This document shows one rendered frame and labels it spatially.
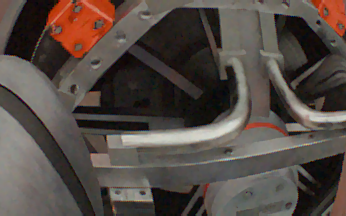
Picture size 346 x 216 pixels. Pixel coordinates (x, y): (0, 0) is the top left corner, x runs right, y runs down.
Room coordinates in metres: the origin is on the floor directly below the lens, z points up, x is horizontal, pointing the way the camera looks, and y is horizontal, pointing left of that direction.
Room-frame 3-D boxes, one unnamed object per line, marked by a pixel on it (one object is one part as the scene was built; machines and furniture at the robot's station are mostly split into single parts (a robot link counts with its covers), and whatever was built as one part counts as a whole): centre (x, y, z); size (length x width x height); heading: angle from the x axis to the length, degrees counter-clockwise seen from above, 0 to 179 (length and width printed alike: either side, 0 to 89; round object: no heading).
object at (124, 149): (1.17, -0.01, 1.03); 0.19 x 0.18 x 0.11; 6
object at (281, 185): (1.23, -0.10, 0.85); 0.21 x 0.14 x 0.14; 6
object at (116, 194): (1.08, 0.05, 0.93); 0.09 x 0.05 x 0.05; 6
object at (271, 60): (1.19, -0.21, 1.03); 0.19 x 0.18 x 0.11; 6
